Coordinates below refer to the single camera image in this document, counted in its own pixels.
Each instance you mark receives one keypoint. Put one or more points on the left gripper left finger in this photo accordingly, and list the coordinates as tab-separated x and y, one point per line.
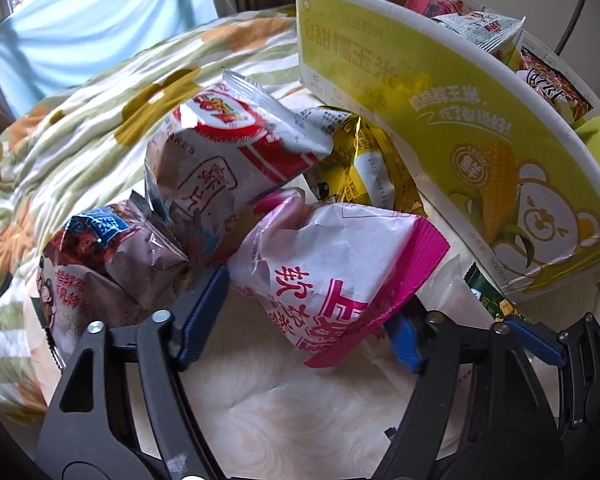
88	430

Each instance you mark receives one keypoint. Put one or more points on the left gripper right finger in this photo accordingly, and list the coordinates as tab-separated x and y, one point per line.
478	410

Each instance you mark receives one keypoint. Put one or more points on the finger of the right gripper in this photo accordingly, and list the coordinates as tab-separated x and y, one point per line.
575	352

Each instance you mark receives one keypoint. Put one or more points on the pink white snack bag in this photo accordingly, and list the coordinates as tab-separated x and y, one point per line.
329	275

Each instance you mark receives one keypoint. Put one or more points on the small green biscuit packet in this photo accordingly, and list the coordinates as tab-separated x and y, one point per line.
488	295

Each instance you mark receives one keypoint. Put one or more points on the maroon blue snack bag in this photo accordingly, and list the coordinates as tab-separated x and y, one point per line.
116	264

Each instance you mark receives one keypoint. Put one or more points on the yellow green cardboard box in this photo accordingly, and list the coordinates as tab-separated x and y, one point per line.
516	177

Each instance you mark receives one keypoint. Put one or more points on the gold yellow snack bag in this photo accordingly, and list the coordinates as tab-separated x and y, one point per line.
364	166

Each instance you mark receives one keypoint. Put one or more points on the floral green orange blanket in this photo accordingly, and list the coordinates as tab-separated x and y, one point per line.
85	146

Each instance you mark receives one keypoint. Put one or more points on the red noodle snack bag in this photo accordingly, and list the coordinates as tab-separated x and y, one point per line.
555	88

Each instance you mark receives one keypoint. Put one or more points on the red white shrimp chips bag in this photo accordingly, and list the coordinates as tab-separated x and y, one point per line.
218	152

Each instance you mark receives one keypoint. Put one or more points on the grey white rice snack bag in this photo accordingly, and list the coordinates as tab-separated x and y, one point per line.
491	32

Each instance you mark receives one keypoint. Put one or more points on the pink snack bag at back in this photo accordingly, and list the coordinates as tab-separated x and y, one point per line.
432	8

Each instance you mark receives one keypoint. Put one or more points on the light blue window cloth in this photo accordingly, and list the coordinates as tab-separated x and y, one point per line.
50	45

